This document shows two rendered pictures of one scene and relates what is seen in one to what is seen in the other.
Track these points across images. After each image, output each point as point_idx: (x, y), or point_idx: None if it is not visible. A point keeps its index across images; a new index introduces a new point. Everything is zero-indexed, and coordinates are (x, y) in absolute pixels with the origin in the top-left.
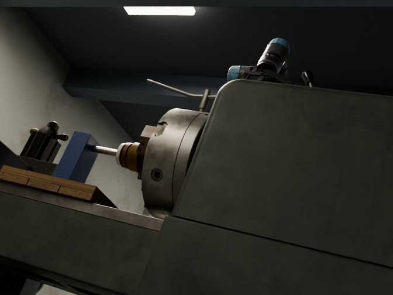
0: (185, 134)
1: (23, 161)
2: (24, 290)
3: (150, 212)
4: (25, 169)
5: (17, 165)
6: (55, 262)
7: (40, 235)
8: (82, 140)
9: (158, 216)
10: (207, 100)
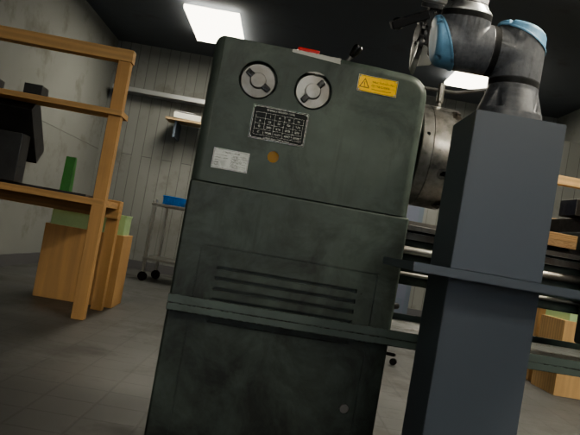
0: None
1: (554, 219)
2: (578, 326)
3: (432, 209)
4: (557, 223)
5: (551, 226)
6: None
7: None
8: None
9: (430, 208)
10: (437, 93)
